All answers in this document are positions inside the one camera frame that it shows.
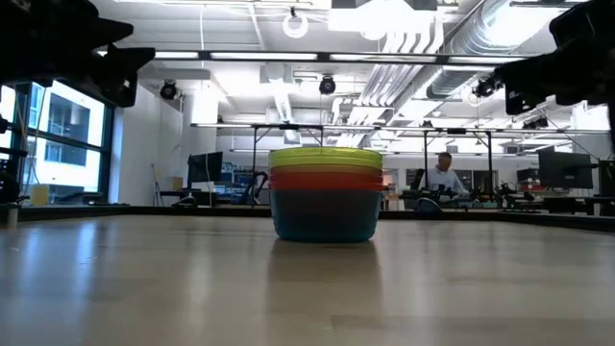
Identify silver ventilation duct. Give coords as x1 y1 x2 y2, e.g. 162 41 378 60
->
425 0 568 100

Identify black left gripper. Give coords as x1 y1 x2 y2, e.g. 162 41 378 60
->
0 0 157 108

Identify pink plastic bowl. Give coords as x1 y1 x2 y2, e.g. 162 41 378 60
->
268 173 384 185

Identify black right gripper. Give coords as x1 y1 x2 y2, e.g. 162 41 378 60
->
493 0 615 115

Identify teal plastic bowl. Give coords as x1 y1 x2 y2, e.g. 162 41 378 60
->
269 188 384 244

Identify white ring lamp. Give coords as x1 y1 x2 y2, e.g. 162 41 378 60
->
282 12 309 39

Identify black overhead light bar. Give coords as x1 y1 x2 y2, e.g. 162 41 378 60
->
98 50 544 67

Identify yellow container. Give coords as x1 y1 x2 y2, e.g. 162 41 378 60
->
29 184 51 207

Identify black metal table frame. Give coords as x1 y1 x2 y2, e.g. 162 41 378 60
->
0 204 615 233

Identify black-framed window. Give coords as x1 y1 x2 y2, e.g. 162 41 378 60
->
0 80 115 206

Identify green round lid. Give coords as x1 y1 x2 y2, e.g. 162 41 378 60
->
267 146 384 161

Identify black metal rig stand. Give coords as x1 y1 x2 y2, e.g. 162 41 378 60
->
251 123 325 207
423 127 494 194

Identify black office chair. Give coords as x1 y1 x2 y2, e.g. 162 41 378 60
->
414 196 441 213

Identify black computer monitor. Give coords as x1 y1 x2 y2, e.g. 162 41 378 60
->
537 151 595 190
186 151 225 185

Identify person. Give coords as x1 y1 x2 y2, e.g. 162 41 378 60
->
422 152 471 199

